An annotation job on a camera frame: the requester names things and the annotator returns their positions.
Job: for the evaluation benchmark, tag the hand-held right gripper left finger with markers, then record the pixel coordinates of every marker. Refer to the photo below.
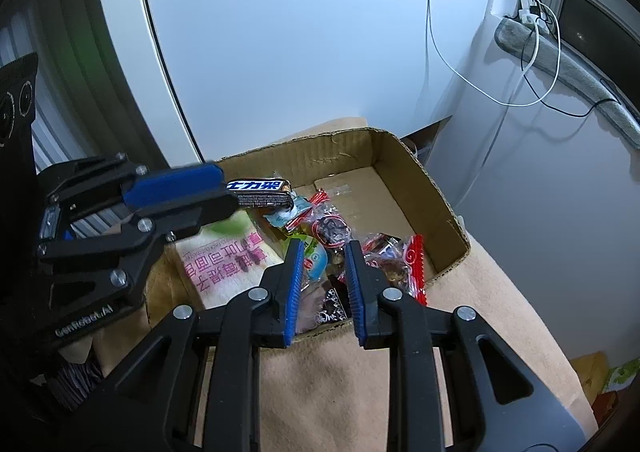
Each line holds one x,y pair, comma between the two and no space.
295,292

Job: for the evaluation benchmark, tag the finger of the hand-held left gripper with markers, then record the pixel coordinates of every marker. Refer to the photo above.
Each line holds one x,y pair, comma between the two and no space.
200,212
175,182

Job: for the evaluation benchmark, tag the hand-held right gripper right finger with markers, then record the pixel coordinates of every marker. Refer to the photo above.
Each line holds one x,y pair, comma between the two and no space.
354,292

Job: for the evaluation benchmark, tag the black white-print candy packet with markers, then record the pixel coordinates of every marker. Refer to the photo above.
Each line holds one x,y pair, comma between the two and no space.
332,307

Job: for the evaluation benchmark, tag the clear bread packet pink print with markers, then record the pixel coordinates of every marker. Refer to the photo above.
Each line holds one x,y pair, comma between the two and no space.
225,257

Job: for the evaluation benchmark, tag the dark blue chocolate bar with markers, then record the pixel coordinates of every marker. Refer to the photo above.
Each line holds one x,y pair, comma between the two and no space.
260,192

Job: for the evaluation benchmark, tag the small red-edged clear snack bag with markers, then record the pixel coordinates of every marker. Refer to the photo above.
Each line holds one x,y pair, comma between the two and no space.
330,227

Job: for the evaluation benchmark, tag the clear blue candy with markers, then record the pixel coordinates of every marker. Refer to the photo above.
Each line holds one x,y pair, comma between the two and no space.
287,212

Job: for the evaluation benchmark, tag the cardboard box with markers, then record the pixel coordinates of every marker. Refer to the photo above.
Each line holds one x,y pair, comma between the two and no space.
400,167

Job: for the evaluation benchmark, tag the striped cloth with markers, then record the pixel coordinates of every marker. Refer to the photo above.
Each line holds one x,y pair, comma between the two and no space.
75,382

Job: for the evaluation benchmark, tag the white cabinet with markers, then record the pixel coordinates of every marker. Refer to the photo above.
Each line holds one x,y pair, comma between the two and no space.
300,32

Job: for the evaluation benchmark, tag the green printed carton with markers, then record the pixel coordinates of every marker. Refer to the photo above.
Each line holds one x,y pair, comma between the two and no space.
620,374

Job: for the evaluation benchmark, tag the white power strip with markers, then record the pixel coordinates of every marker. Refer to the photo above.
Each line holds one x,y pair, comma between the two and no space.
527,12

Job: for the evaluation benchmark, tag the window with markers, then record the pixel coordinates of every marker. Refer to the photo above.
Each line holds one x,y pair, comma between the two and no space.
590,22

